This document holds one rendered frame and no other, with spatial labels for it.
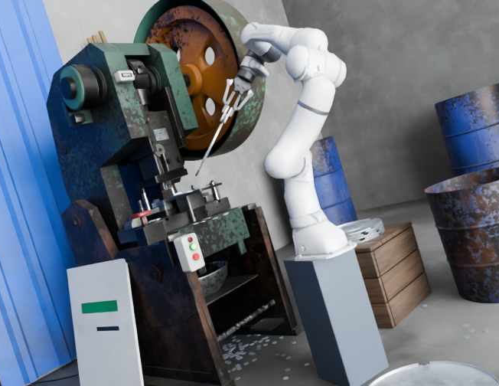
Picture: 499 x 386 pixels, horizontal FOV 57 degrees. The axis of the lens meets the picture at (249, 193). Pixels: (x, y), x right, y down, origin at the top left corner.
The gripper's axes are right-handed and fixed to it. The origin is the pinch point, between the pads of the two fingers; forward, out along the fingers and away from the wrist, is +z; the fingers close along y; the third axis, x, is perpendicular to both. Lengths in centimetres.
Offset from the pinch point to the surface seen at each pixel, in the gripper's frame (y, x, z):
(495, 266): -120, 29, 8
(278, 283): -57, -17, 54
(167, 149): 16.1, -19.3, 22.9
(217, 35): 20.3, -23.0, -36.1
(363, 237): -77, 2, 19
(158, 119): 25.6, -19.5, 12.7
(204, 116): 9.0, -46.9, -3.6
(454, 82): -176, -203, -174
